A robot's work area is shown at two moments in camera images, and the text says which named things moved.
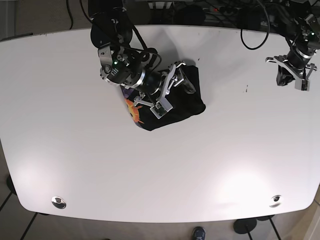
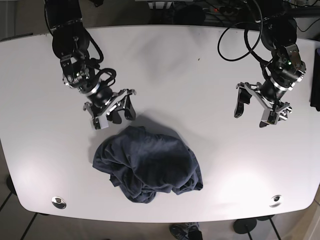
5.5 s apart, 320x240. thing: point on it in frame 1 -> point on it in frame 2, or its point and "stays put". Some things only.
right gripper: x=297 y=61 -> x=288 y=70
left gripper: x=120 y=67 -> x=103 y=100
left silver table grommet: x=58 y=202 stays put
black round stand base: x=244 y=225 stays put
